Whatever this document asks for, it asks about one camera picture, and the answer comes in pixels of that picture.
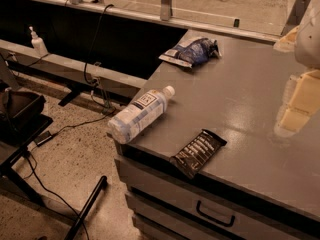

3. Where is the grey metal upright bracket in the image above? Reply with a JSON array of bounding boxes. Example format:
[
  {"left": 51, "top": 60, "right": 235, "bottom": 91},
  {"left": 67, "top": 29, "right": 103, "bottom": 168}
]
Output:
[{"left": 160, "top": 0, "right": 172, "bottom": 21}]

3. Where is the black rxbar chocolate wrapper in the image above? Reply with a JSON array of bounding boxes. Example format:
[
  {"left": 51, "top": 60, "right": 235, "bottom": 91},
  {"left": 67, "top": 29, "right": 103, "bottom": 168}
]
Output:
[{"left": 169, "top": 129, "right": 227, "bottom": 179}]

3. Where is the white pump sanitizer bottle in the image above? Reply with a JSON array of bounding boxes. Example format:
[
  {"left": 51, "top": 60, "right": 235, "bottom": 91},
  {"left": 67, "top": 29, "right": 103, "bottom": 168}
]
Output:
[{"left": 29, "top": 26, "right": 48, "bottom": 57}]

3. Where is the black drawer handle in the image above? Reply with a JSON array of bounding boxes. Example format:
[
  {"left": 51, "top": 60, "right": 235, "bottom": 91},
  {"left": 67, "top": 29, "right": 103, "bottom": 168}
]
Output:
[{"left": 196, "top": 200, "right": 235, "bottom": 228}]

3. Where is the blue chip bag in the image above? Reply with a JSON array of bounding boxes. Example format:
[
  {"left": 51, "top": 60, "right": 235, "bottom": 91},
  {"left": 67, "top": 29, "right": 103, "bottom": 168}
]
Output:
[{"left": 159, "top": 37, "right": 222, "bottom": 68}]

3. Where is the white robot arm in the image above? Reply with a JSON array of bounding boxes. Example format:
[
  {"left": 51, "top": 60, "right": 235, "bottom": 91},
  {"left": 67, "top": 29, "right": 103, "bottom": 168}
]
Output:
[{"left": 273, "top": 0, "right": 320, "bottom": 137}]

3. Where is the black hanging cable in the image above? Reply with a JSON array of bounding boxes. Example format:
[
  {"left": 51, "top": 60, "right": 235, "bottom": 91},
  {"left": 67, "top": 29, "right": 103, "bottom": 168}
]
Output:
[{"left": 83, "top": 3, "right": 115, "bottom": 107}]

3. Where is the grey metal rail beam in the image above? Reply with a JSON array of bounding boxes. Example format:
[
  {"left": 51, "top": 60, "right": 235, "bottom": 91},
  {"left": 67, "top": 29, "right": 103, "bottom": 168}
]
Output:
[{"left": 0, "top": 40, "right": 146, "bottom": 99}]

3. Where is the black floor cable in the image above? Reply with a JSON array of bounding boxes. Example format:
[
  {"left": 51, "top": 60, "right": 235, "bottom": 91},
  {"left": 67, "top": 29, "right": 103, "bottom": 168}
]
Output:
[{"left": 23, "top": 108, "right": 116, "bottom": 240}]

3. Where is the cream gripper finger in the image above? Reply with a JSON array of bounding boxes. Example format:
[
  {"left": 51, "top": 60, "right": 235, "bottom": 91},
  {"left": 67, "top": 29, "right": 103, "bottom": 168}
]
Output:
[
  {"left": 273, "top": 26, "right": 299, "bottom": 52},
  {"left": 274, "top": 69, "right": 320, "bottom": 137}
]

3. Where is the clear plastic water bottle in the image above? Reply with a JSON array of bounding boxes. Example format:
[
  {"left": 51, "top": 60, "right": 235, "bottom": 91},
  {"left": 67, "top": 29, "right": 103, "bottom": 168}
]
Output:
[{"left": 108, "top": 86, "right": 175, "bottom": 144}]

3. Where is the grey drawer cabinet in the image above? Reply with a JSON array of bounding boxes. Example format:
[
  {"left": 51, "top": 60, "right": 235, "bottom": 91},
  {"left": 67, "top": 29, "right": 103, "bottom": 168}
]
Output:
[{"left": 114, "top": 142, "right": 320, "bottom": 240}]

